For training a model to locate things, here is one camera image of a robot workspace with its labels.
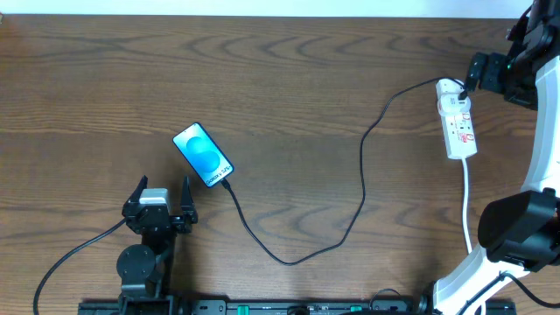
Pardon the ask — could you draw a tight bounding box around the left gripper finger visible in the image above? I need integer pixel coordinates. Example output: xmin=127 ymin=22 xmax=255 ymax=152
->
xmin=122 ymin=176 xmax=148 ymax=214
xmin=180 ymin=176 xmax=198 ymax=219

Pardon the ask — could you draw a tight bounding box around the black USB charging cable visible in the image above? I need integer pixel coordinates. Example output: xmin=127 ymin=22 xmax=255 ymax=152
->
xmin=220 ymin=76 xmax=469 ymax=267

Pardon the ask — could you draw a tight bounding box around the blue Galaxy smartphone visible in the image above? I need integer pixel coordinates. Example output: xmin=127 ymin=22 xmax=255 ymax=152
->
xmin=172 ymin=122 xmax=235 ymax=188

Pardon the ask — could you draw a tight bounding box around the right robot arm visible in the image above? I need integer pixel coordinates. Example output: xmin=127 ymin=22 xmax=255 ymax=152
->
xmin=417 ymin=0 xmax=559 ymax=314

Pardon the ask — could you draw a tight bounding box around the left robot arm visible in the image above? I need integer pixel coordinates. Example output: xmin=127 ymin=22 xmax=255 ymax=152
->
xmin=116 ymin=177 xmax=198 ymax=314

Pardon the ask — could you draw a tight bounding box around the white USB charger plug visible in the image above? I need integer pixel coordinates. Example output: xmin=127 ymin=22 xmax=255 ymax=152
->
xmin=436 ymin=79 xmax=472 ymax=116

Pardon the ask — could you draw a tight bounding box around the white power strip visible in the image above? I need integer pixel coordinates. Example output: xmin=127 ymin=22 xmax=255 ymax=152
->
xmin=441 ymin=111 xmax=478 ymax=160

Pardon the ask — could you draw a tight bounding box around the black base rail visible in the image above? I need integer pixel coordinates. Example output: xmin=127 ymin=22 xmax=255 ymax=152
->
xmin=77 ymin=297 xmax=415 ymax=315

